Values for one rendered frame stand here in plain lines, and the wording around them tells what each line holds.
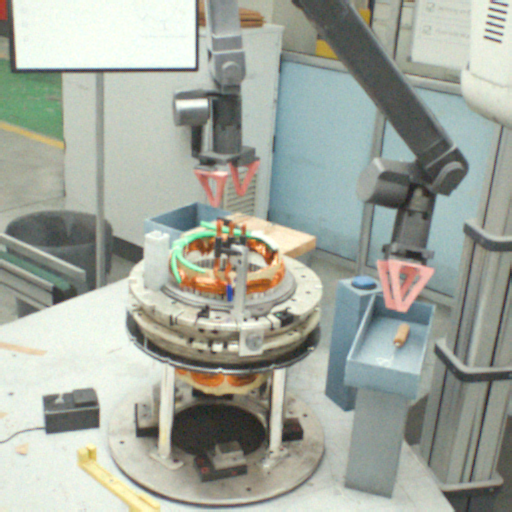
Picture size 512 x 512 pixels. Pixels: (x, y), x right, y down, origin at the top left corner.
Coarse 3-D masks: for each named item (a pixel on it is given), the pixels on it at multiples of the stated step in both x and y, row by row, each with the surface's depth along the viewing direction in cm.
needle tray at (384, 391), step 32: (384, 320) 141; (416, 320) 141; (352, 352) 122; (384, 352) 131; (416, 352) 131; (352, 384) 121; (384, 384) 119; (416, 384) 118; (384, 416) 130; (352, 448) 134; (384, 448) 132; (352, 480) 136; (384, 480) 134
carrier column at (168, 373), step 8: (168, 368) 129; (176, 368) 130; (168, 376) 130; (168, 384) 130; (168, 392) 131; (168, 400) 131; (160, 408) 133; (168, 408) 132; (160, 416) 133; (168, 416) 133; (160, 424) 134; (168, 424) 133; (160, 432) 134; (168, 432) 134; (160, 440) 135; (168, 440) 134; (160, 448) 135; (168, 448) 135; (160, 456) 136; (168, 456) 136
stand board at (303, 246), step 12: (204, 228) 165; (252, 228) 167; (264, 228) 167; (276, 228) 168; (288, 228) 168; (276, 240) 162; (288, 240) 162; (300, 240) 162; (312, 240) 164; (288, 252) 157; (300, 252) 161
